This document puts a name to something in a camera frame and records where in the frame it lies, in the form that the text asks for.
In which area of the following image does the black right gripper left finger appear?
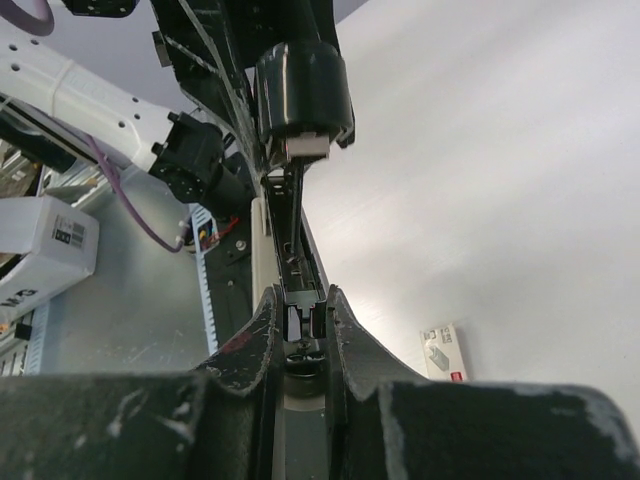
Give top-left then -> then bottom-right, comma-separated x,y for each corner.
1,287 -> 278,479

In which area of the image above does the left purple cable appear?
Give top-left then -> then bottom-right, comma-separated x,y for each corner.
0,0 -> 186,254

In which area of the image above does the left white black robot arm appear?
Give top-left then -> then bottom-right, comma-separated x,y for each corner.
1,1 -> 355,219

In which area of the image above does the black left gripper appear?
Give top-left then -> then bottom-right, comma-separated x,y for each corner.
151,1 -> 340,210

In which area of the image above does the white cardboard box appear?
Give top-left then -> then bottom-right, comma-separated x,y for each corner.
1,196 -> 100,323

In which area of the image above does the grey slotted cable duct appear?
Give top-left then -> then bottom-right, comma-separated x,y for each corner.
190,204 -> 218,355

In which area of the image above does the white red staple box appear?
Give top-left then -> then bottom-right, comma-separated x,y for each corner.
420,324 -> 469,382

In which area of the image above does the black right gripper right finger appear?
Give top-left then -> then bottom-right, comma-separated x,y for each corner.
326,287 -> 639,479

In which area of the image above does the grey black stapler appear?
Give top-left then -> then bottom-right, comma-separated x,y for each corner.
251,40 -> 353,479

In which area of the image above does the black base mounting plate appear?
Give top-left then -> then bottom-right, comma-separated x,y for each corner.
206,209 -> 254,350

